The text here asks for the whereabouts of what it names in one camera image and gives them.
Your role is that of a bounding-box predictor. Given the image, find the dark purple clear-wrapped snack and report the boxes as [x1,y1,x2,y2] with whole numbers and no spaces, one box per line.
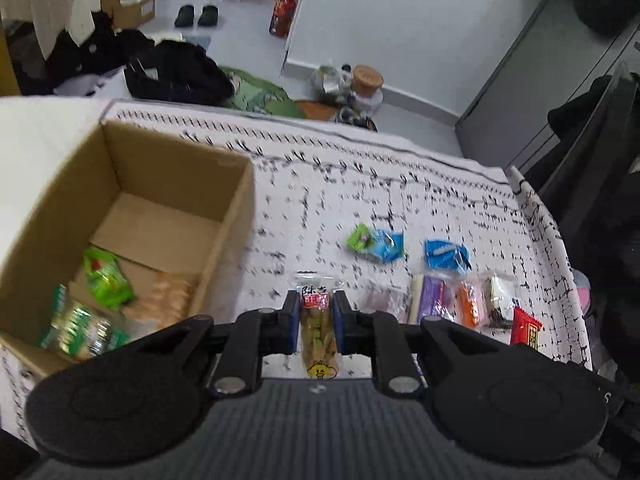
[359,282,409,323]

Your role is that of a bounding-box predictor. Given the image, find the purple wafer snack packet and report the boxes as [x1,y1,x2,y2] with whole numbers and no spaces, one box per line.
[409,273,454,324]

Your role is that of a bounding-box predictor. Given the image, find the green bean snack packet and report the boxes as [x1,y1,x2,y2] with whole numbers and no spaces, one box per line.
[294,271,342,379]

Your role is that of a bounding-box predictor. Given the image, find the orange candy clear bag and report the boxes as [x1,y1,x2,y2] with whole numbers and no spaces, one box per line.
[456,280,488,330]

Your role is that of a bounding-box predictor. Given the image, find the red snack packet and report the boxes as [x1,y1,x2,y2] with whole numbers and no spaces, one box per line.
[510,307,542,350]

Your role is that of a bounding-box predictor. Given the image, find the light blue snack packet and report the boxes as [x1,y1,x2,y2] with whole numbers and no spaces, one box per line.
[368,229,404,263]

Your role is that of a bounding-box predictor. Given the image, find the green small snack packet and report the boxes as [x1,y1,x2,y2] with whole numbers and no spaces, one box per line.
[347,223,373,252]

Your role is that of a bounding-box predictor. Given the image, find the orange cracker packet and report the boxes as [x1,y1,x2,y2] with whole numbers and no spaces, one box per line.
[130,273,198,328]

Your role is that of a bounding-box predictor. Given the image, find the patterned white bed cloth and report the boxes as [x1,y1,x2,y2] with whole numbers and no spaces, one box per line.
[1,96,592,441]

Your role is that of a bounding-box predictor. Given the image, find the blue crumpled snack packet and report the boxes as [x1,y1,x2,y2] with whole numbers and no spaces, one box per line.
[423,240,472,274]

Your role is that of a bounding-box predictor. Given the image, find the brown cardboard box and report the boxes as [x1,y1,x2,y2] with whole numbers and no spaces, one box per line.
[1,122,255,377]

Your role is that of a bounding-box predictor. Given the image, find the bright green snack bag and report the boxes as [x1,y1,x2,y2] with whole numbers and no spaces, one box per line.
[82,246,136,310]

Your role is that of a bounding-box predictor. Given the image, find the green white snack pack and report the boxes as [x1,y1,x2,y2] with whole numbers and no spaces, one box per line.
[38,285,130,362]

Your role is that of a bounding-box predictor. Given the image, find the sneakers on orange mat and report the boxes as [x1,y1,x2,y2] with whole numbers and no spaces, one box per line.
[333,106,378,132]

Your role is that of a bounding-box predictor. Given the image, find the green dinosaur rug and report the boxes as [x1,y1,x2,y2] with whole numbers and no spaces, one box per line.
[221,66,307,119]

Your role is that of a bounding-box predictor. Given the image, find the clear plastic bag clutter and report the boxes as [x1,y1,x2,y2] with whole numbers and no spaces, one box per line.
[309,65,352,106]

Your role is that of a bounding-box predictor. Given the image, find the wooden lidded jar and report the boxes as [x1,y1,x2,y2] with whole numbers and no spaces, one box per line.
[352,64,384,98]

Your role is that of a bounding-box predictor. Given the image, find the black bag on floor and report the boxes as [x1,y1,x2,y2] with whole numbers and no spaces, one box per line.
[124,40,234,106]

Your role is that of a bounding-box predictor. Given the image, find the black slipper left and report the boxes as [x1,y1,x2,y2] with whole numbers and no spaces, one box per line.
[174,4,194,28]

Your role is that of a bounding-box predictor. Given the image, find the open cardboard box floor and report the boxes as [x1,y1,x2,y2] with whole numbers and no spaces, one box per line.
[113,0,155,29]

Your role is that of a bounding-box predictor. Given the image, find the wooden table with cloth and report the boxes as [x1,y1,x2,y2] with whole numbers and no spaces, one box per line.
[1,0,96,84]

